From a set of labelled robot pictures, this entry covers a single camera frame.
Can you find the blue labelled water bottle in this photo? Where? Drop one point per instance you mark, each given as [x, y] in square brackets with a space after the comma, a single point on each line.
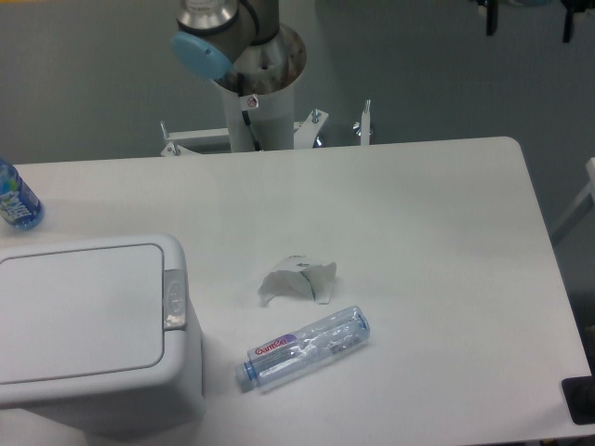
[20, 207]

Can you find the white metal base frame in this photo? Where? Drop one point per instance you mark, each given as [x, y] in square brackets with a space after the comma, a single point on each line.
[307, 135]

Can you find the white plastic trash can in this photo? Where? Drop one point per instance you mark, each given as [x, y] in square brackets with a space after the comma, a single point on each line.
[125, 403]

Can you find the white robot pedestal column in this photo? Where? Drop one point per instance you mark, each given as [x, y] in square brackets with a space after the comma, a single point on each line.
[258, 94]

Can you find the grey lid push button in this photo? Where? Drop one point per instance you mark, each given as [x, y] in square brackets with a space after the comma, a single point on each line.
[175, 294]

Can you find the white trash can lid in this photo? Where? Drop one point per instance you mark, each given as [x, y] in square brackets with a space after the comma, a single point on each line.
[81, 313]

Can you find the white frame at right edge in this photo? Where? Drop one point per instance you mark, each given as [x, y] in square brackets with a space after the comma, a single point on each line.
[576, 210]

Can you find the black pad at table corner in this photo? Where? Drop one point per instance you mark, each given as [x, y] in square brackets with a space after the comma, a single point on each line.
[579, 396]

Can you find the crumpled white paper carton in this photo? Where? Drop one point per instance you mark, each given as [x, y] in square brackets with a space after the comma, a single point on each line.
[299, 276]

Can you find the empty clear Ganten bottle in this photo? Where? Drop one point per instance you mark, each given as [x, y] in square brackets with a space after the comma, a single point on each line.
[287, 356]

